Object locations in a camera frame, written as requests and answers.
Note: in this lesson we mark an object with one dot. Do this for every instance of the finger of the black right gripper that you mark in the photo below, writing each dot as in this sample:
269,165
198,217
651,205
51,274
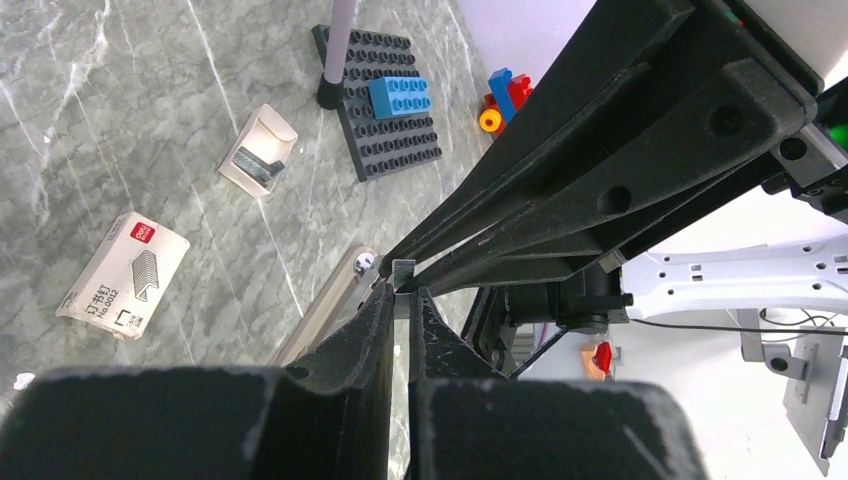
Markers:
583,214
606,55

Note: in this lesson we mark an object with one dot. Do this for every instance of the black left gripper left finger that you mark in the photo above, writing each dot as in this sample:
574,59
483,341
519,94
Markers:
323,416

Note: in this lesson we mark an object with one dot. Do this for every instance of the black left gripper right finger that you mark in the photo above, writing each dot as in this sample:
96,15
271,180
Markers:
467,421

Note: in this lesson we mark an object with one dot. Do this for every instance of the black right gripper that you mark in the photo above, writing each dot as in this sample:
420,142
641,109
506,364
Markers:
790,79

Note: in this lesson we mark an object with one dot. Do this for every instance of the black silver stapler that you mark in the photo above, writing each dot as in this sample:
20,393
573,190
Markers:
352,275

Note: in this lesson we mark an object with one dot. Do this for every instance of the grey staple strip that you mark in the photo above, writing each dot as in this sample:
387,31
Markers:
403,271

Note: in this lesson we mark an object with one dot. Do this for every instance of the white staple box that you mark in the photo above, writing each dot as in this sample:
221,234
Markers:
121,286

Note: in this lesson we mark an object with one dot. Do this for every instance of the colourful lego toy car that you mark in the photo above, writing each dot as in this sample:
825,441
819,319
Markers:
508,93

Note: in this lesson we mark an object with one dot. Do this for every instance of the blue lego brick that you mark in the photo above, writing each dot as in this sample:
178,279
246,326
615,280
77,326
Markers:
394,97

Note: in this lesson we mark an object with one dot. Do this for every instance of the dark grey lego baseplate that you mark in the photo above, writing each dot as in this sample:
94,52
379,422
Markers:
382,147

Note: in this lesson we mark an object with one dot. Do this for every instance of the staple strips in tray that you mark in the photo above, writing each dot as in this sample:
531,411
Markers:
255,168

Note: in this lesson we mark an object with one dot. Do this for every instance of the white perforated music stand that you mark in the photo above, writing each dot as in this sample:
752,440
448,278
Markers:
330,90

